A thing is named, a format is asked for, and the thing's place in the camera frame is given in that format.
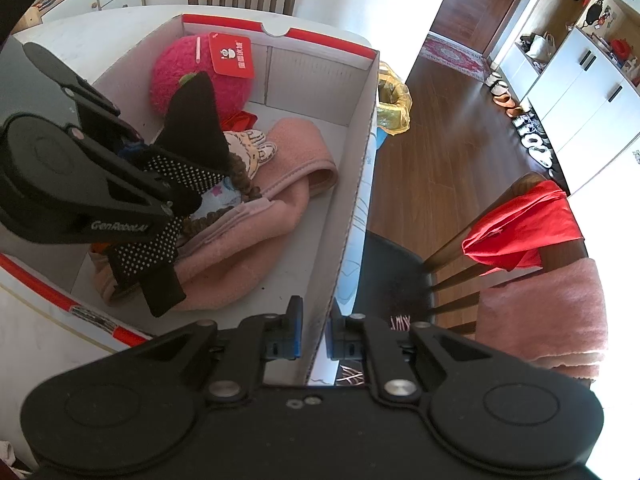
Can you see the wooden chair with draped cloths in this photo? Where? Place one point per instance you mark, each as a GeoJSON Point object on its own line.
{"type": "Point", "coordinates": [505, 195]}

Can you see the red cardboard box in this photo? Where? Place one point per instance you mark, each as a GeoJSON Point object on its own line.
{"type": "Point", "coordinates": [320, 85]}

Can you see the black dotted sock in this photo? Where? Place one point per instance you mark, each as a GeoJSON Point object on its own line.
{"type": "Point", "coordinates": [195, 125]}

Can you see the monster face plush pendant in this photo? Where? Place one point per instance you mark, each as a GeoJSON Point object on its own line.
{"type": "Point", "coordinates": [250, 152]}

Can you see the pink patterned rug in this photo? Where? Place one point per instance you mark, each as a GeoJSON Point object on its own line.
{"type": "Point", "coordinates": [455, 55]}

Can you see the yellow plastic bag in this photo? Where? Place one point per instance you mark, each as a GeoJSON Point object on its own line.
{"type": "Point", "coordinates": [395, 100]}

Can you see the row of shoes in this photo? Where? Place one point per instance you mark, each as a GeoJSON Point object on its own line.
{"type": "Point", "coordinates": [525, 130]}

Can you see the pink towel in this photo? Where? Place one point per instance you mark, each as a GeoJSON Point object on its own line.
{"type": "Point", "coordinates": [545, 320]}

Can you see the white lower cabinet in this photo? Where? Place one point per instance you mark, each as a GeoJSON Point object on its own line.
{"type": "Point", "coordinates": [585, 100]}

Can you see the white tote bag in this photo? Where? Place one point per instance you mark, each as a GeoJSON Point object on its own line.
{"type": "Point", "coordinates": [540, 47]}

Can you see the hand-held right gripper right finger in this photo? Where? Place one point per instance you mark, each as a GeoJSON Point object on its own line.
{"type": "Point", "coordinates": [336, 332]}

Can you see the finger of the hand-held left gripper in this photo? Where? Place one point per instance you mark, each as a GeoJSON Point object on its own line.
{"type": "Point", "coordinates": [160, 185]}
{"type": "Point", "coordinates": [75, 80]}

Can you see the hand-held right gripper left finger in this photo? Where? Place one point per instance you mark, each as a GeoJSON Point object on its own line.
{"type": "Point", "coordinates": [296, 330]}

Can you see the red cloth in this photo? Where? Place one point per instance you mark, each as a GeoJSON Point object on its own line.
{"type": "Point", "coordinates": [240, 121]}

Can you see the pink plush toy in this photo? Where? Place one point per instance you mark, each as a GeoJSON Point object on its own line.
{"type": "Point", "coordinates": [175, 70]}

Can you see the dark brown door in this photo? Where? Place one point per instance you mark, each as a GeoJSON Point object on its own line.
{"type": "Point", "coordinates": [475, 0]}

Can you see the pink fleece cloth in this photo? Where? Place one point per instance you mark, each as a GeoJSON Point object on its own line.
{"type": "Point", "coordinates": [260, 240]}

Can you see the printed mountain table mat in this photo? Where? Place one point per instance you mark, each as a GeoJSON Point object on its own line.
{"type": "Point", "coordinates": [350, 260]}

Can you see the red pot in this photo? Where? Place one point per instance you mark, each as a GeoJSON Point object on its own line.
{"type": "Point", "coordinates": [622, 47]}

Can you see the clear cartoon sticker sheet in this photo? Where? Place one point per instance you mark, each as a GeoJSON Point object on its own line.
{"type": "Point", "coordinates": [217, 195]}

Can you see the red garment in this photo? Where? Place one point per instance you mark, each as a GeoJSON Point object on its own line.
{"type": "Point", "coordinates": [525, 230]}

